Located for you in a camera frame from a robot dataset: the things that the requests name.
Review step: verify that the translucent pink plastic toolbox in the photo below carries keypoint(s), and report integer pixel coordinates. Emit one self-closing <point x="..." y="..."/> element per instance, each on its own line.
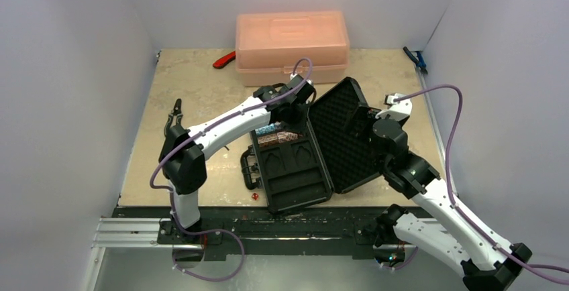
<point x="269" y="46"/>

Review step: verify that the blue poker chip stack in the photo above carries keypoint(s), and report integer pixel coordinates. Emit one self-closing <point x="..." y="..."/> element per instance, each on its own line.
<point x="265" y="130"/>

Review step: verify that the black plastic poker case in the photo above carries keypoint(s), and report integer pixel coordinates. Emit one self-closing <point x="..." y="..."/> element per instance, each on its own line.
<point x="323" y="161"/>

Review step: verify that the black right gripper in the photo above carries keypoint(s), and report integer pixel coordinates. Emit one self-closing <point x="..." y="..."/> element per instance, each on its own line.
<point x="361" y="117"/>

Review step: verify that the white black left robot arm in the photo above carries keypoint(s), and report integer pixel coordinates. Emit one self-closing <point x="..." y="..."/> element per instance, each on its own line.
<point x="186" y="151"/>

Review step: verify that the red handled utility knife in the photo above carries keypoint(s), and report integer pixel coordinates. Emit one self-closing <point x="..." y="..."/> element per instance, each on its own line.
<point x="222" y="62"/>

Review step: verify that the black handled pruning shears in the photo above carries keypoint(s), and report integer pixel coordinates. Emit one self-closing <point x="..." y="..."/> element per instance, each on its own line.
<point x="174" y="117"/>

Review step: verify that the black metal base frame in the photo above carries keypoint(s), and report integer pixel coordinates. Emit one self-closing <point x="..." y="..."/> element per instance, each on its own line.
<point x="351" y="231"/>

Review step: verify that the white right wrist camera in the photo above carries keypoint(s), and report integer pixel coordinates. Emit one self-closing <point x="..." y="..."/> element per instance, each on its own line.
<point x="398" y="109"/>

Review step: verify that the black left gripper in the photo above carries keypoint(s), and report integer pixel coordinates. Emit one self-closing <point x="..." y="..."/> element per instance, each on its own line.
<point x="304" y="108"/>

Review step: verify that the blue handled pliers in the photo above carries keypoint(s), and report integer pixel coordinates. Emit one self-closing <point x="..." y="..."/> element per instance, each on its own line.
<point x="417" y="58"/>

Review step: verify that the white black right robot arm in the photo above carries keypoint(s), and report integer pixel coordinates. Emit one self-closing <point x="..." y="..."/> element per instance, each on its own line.
<point x="481" y="257"/>

